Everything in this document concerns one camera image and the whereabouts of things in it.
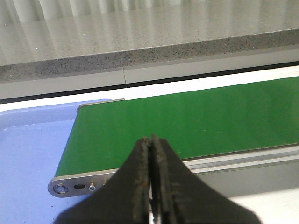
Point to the blue plastic tray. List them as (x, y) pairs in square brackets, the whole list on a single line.
[(32, 141)]

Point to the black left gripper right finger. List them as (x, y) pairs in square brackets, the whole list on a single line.
[(180, 197)]

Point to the green conveyor belt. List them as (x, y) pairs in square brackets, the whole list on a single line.
[(210, 130)]

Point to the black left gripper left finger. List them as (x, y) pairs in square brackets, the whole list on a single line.
[(124, 199)]

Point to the grey stone counter ledge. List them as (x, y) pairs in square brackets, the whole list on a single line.
[(72, 55)]

